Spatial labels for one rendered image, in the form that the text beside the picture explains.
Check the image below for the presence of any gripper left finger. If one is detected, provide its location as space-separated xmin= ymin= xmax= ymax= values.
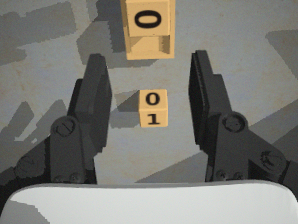
xmin=0 ymin=54 xmax=112 ymax=217

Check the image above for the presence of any tan wooden number cube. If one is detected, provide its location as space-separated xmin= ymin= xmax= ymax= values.
xmin=124 ymin=0 xmax=170 ymax=37
xmin=138 ymin=89 xmax=168 ymax=127

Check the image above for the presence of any tan wooden tray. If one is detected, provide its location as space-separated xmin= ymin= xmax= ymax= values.
xmin=120 ymin=0 xmax=175 ymax=60

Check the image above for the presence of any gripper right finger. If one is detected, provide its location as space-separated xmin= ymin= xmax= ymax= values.
xmin=188 ymin=50 xmax=298 ymax=202

